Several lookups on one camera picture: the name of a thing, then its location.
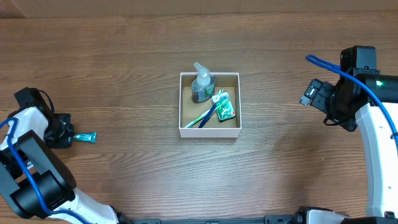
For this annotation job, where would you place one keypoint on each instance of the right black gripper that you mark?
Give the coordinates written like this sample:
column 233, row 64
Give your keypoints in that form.
column 324, row 93

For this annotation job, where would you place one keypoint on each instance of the blue disposable razor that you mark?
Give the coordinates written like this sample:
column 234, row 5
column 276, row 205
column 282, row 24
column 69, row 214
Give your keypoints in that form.
column 207, row 116

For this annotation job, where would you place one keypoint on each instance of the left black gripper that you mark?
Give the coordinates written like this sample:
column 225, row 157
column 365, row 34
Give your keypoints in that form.
column 66, row 140

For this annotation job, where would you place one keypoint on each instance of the green toothpaste tube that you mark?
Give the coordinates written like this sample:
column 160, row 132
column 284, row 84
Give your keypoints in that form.
column 85, row 137

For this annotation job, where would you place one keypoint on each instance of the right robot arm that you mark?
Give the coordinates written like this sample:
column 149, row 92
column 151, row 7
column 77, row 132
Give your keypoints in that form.
column 366, row 100

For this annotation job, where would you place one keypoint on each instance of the white cardboard box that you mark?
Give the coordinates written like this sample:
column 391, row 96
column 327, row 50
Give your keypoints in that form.
column 188, row 110

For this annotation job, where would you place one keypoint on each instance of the green dental floss pack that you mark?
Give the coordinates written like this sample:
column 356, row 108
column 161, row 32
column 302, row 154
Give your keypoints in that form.
column 224, row 107

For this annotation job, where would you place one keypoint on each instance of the green white toothbrush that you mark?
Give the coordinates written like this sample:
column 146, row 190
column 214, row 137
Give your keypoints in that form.
column 202, row 115

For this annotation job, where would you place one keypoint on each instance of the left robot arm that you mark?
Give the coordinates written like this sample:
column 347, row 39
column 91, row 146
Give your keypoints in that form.
column 34, row 181

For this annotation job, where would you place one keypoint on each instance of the clear soap pump bottle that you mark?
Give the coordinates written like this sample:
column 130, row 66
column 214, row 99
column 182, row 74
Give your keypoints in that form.
column 203, row 87

